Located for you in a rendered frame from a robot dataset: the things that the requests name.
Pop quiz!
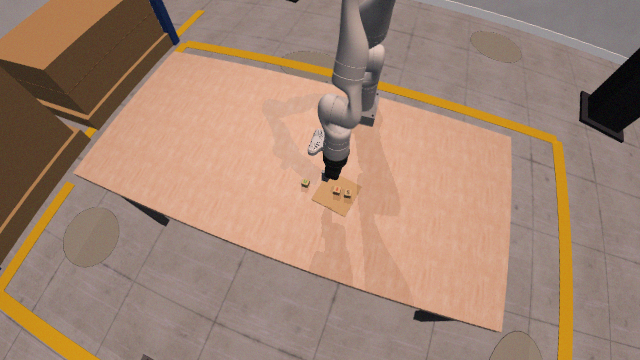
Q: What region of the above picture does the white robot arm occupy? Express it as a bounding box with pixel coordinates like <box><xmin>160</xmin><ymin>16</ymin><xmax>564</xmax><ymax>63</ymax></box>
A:
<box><xmin>318</xmin><ymin>0</ymin><xmax>396</xmax><ymax>150</ymax></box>

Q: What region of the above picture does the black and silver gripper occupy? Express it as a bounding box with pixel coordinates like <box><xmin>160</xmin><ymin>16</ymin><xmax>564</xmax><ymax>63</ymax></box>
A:
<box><xmin>308</xmin><ymin>128</ymin><xmax>350</xmax><ymax>182</ymax></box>

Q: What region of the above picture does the tan flat mat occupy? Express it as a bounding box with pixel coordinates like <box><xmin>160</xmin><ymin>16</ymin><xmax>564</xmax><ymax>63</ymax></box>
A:
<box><xmin>311</xmin><ymin>175</ymin><xmax>362</xmax><ymax>217</ymax></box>

